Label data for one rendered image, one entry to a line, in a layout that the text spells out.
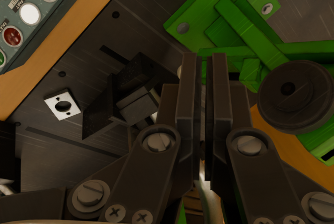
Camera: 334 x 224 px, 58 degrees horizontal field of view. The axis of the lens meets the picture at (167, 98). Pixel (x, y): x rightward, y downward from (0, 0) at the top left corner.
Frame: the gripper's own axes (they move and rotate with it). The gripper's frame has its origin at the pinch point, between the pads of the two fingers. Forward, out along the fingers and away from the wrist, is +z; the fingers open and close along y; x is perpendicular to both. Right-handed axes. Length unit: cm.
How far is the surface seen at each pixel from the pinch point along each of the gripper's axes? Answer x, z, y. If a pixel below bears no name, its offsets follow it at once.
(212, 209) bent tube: -34.6, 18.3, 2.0
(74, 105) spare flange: -23.3, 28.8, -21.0
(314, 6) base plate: -14, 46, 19
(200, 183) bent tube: -32.8, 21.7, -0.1
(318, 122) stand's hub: -12.0, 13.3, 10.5
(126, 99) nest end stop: -19.9, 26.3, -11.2
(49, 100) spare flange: -21.1, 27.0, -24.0
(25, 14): -4.7, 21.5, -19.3
